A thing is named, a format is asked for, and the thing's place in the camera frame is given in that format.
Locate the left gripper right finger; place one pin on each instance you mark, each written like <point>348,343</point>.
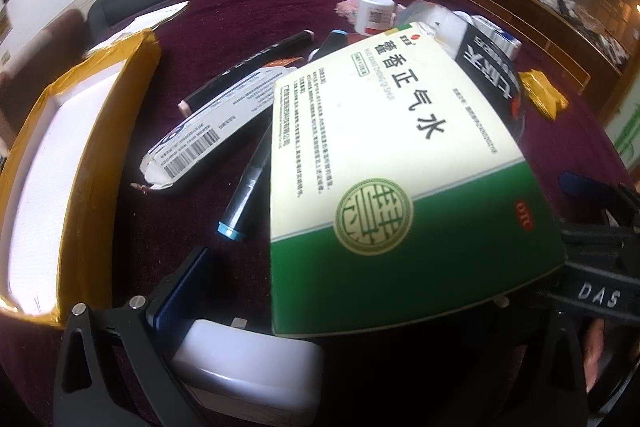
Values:
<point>600,281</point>

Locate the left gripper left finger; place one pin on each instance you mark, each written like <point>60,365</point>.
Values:
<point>146,326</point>

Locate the white paper booklet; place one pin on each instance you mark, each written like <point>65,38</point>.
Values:
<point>151,20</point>

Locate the large white plastic bottle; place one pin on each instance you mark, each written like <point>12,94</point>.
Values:
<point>446,27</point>

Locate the pink fluffy pompom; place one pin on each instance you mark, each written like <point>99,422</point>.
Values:
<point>347,9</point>

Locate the maroon armchair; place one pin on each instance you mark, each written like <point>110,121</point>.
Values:
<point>50,54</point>

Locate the white blue barcode box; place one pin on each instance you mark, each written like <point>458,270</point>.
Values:
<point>171,158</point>

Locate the yellow taped cardboard tray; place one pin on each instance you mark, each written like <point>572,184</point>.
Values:
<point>60,184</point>

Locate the white pill bottle red label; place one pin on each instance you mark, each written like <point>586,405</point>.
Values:
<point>374,16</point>

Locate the black marker pink cap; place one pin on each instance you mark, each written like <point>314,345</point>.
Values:
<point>226,79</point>

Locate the black foil snack pouch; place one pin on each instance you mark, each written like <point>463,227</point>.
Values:
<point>494,74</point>

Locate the yellow foil packet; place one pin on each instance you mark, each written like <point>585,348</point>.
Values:
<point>548,100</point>

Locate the green white medicine box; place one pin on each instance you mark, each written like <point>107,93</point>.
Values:
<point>397,193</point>

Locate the black marker blue cap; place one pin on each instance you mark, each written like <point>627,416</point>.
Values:
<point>235,221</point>

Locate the white blue medicine box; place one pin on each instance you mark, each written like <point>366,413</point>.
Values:
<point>503,40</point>

